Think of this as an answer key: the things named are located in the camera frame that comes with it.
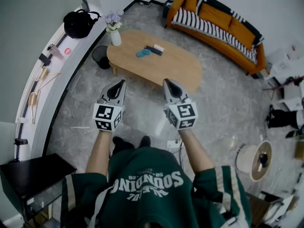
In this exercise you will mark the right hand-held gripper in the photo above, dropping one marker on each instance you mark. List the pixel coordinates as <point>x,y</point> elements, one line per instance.
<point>184,111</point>

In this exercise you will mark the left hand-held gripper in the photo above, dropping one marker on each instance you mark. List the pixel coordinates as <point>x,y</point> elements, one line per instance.
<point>103,114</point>

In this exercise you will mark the black waste bin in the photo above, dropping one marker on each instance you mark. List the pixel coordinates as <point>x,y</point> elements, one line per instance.
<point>98,54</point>

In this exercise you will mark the small white box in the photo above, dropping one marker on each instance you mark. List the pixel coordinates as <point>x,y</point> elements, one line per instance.
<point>158,47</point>

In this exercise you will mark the dark remote control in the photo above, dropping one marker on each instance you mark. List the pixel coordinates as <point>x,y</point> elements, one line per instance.
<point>152,49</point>

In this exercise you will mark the blue cloth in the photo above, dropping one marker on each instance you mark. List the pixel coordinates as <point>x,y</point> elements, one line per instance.
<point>142,53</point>

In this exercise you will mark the person's left forearm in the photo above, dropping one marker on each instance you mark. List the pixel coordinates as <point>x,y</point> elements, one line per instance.
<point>98,151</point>

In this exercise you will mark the person's right forearm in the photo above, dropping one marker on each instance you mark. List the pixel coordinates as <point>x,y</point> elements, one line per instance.
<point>192,148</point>

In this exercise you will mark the wooden coffee table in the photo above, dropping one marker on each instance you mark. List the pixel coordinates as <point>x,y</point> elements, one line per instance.
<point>166,63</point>

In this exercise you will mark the white power strip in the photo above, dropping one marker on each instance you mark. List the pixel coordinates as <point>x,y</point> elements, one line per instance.
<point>173,144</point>

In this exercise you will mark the person's black trousers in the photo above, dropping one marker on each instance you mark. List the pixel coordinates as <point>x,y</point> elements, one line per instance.
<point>122,145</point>

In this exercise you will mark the white flower vase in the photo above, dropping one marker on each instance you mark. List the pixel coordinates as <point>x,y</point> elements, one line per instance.
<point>116,38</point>

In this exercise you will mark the small pink round dish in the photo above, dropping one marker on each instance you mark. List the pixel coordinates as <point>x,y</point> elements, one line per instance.
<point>67,51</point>

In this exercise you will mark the pink tumbler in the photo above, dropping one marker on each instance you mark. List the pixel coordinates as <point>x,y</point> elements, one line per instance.
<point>57,53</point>

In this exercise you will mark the purple flower bouquet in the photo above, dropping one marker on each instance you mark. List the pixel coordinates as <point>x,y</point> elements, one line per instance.
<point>112,19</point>

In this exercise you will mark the black and white striped blanket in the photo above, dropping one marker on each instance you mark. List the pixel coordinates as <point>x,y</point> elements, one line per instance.
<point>202,24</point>

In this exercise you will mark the black backpack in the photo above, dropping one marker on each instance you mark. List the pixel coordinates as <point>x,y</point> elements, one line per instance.
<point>76,24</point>

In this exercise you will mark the dark storage bin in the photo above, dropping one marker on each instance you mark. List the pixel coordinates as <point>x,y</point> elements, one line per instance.
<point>167,9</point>

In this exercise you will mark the orange sofa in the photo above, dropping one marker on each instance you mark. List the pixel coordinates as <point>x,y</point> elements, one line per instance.
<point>216,18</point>

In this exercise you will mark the round white side table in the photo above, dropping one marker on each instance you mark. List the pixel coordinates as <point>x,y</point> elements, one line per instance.
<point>244,158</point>

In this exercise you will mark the black phone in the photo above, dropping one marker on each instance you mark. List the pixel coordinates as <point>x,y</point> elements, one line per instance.
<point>21,142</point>

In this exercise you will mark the person's green sweatshirt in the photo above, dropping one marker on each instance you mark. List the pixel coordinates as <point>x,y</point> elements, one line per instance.
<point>147,198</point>

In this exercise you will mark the black glass cabinet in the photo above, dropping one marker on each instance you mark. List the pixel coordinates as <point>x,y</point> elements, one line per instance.
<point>35,172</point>

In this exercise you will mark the white side desk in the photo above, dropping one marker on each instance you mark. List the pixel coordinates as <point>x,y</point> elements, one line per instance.
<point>282,63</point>

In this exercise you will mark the cardboard box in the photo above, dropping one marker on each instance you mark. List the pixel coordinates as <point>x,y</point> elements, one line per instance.
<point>259,208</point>

